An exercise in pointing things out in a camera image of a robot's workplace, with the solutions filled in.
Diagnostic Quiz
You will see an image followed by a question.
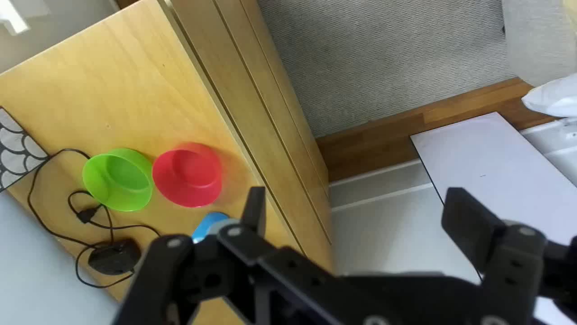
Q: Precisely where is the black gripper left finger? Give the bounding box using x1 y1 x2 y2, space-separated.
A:
218 186 278 283

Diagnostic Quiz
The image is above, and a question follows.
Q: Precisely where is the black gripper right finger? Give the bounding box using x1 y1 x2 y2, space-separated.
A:
442 188 523 283

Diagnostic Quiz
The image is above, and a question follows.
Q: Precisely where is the scale pattern paper holder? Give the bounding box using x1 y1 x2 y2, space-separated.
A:
0 108 49 191

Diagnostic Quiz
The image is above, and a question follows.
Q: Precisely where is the blue plastic cup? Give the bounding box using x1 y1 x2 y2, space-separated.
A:
191 211 233 244

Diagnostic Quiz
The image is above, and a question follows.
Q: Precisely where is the green plastic bowl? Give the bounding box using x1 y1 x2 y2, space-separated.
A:
81 148 153 211

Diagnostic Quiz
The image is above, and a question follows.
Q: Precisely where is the red plastic bowl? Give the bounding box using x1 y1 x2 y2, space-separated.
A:
152 142 224 207

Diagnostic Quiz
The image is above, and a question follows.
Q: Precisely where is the wooden chest of drawers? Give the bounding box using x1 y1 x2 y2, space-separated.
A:
0 0 336 325

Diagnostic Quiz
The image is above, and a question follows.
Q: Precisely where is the large white board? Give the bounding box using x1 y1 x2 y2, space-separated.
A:
411 114 577 244

